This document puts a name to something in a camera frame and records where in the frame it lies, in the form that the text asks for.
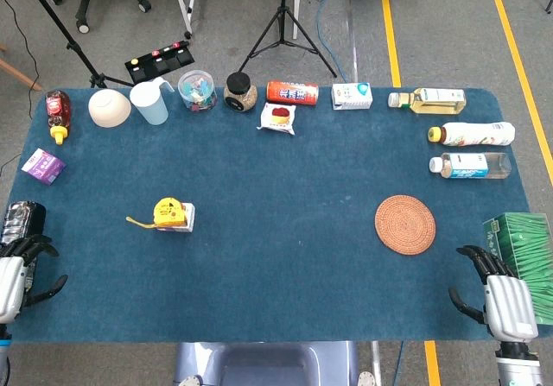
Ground orange red drink can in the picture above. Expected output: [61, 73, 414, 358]
[265, 80, 320, 106]

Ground blue floor cable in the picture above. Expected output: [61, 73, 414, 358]
[316, 0, 346, 80]

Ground yellow tape measure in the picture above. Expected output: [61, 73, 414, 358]
[125, 197, 188, 231]

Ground blue table mat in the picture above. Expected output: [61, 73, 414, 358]
[0, 86, 553, 345]

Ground round woven coaster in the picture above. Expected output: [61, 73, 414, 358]
[374, 194, 437, 256]

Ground green tea box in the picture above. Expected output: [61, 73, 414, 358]
[482, 212, 553, 326]

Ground red sauce bottle yellow cap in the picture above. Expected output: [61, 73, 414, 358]
[45, 90, 73, 146]

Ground clear water bottle blue label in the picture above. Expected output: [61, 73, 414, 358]
[428, 152, 512, 180]

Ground purple white drink carton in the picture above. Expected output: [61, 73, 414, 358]
[156, 203, 196, 233]

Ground black-lidded glass seed jar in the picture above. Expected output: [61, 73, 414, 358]
[223, 72, 258, 113]

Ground wooden furniture piece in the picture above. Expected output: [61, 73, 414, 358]
[0, 44, 43, 92]

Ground yellow liquid bottle white cap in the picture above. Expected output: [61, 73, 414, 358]
[387, 87, 467, 116]

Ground tall black tripod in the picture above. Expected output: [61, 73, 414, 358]
[16, 0, 135, 89]

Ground packaged cake snack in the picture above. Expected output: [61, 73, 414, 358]
[257, 102, 297, 136]

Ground white blue milk carton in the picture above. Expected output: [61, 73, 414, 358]
[331, 82, 374, 111]

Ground white metal frame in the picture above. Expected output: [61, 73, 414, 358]
[168, 0, 202, 40]

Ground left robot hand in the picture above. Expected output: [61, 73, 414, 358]
[0, 234, 69, 325]

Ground clear jar of binder clips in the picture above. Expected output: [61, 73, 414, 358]
[177, 69, 218, 111]

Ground black foot pedal board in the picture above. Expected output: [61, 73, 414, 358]
[124, 40, 195, 85]

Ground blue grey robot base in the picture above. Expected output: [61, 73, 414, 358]
[173, 341, 360, 386]

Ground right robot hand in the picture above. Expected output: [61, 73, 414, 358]
[448, 244, 540, 342]

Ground white upturned bowl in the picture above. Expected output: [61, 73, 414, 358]
[87, 88, 132, 129]

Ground small purple white box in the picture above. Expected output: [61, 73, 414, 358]
[21, 148, 67, 187]

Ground black silver snack pack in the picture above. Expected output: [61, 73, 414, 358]
[0, 200, 47, 249]

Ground pale blue plastic pitcher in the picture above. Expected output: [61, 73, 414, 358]
[129, 77, 175, 126]

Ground short black tripod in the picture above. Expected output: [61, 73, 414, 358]
[238, 0, 338, 79]

